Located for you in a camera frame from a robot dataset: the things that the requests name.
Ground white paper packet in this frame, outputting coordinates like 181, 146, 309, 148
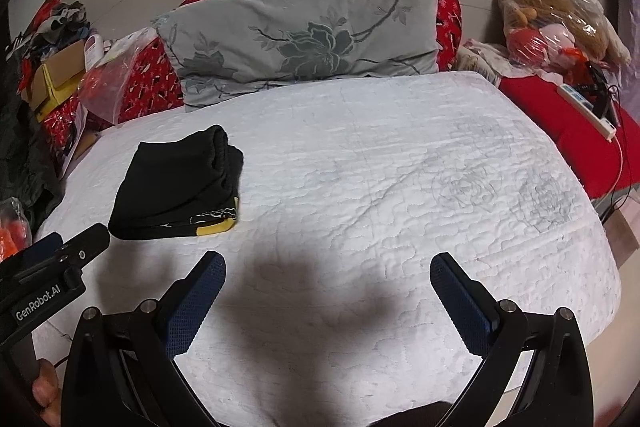
62, 104, 103, 180

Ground white quilted bed cover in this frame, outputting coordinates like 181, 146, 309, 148
32, 71, 623, 427

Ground orange plastic bag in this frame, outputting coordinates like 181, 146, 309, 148
0, 197, 36, 265

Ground plastic bag of plush toys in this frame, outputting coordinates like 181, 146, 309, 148
497, 0, 632, 70

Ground pile of small clothes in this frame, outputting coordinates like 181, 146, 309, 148
35, 0, 93, 45

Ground white bottle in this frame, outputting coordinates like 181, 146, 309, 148
84, 34, 105, 70

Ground cardboard box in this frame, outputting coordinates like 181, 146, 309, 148
27, 41, 87, 118

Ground clear plastic bag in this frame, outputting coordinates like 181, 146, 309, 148
79, 27, 161, 128

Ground person's left hand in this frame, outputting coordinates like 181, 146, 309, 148
31, 357, 63, 427

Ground black device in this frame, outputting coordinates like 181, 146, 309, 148
575, 62, 621, 122

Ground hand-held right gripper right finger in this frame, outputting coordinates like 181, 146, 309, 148
430, 253, 596, 427

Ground floral cloth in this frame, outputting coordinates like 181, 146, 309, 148
452, 39, 516, 85

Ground red printed blanket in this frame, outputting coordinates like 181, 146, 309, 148
40, 0, 463, 148

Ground white power strip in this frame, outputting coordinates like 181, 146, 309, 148
556, 83, 617, 138

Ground dark green cloth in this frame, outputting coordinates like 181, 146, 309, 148
0, 87, 63, 228

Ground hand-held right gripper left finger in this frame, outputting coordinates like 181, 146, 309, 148
60, 251, 227, 427

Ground red sheet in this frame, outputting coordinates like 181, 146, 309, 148
500, 74, 640, 202

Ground black pants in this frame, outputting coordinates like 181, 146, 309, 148
107, 124, 245, 242

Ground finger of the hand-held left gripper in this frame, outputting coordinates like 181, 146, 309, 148
62, 223, 111, 267

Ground grey floral pillow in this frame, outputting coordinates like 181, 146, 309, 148
151, 0, 444, 114

